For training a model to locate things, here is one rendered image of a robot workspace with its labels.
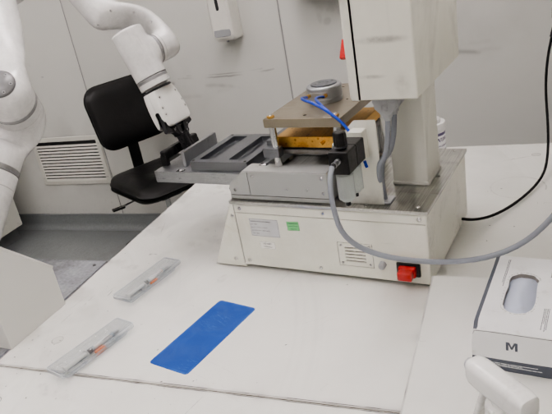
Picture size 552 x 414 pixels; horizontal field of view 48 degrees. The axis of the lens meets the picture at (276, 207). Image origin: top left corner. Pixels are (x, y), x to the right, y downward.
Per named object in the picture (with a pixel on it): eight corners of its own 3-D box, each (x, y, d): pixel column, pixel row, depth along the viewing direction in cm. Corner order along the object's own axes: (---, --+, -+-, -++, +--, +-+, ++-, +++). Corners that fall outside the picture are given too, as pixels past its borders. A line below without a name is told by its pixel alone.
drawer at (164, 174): (296, 154, 161) (292, 126, 158) (255, 189, 144) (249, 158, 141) (204, 154, 175) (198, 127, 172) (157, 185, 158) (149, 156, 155)
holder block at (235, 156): (286, 142, 160) (284, 133, 159) (248, 172, 144) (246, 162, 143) (232, 142, 168) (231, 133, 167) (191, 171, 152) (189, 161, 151)
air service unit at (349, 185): (375, 184, 124) (367, 114, 118) (348, 216, 113) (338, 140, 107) (351, 183, 127) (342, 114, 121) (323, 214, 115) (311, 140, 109)
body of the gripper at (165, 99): (158, 85, 165) (178, 121, 167) (133, 95, 157) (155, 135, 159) (177, 73, 160) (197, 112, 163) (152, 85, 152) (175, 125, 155)
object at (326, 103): (412, 117, 144) (408, 62, 139) (367, 167, 120) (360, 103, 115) (319, 119, 156) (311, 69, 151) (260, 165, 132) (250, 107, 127)
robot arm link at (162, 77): (152, 78, 164) (157, 89, 165) (131, 88, 157) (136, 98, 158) (172, 66, 159) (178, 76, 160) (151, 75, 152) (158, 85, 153)
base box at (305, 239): (467, 217, 153) (464, 152, 146) (427, 299, 123) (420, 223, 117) (279, 205, 179) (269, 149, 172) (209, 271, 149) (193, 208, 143)
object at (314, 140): (380, 122, 145) (376, 83, 141) (346, 157, 128) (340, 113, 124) (315, 124, 154) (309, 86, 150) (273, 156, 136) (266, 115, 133)
